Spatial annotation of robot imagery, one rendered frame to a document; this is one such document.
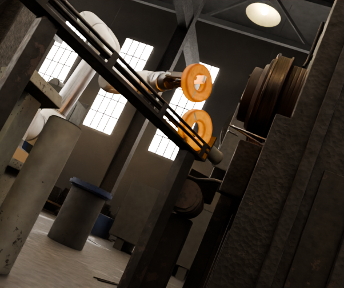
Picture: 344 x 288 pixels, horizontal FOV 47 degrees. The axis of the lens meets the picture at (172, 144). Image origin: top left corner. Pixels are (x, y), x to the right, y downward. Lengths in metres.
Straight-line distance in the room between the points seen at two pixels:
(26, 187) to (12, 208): 0.07
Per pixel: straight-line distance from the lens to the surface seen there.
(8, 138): 1.41
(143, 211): 4.30
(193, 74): 1.57
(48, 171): 1.34
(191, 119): 1.42
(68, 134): 1.35
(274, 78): 1.84
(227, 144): 4.61
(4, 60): 4.52
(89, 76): 2.26
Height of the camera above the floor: 0.30
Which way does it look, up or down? 13 degrees up
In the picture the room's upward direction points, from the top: 24 degrees clockwise
